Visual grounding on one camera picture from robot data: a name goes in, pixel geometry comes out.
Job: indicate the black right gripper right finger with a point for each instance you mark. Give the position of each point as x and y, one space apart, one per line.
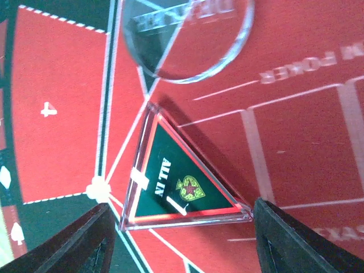
284 244

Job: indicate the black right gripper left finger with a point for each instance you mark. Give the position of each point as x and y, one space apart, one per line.
86 245

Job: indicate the triangular all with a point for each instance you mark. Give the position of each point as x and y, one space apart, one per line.
172 184

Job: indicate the round red black poker mat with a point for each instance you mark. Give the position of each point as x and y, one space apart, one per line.
283 121

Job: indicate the clear round dealer button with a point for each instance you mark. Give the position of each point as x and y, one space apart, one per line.
186 41

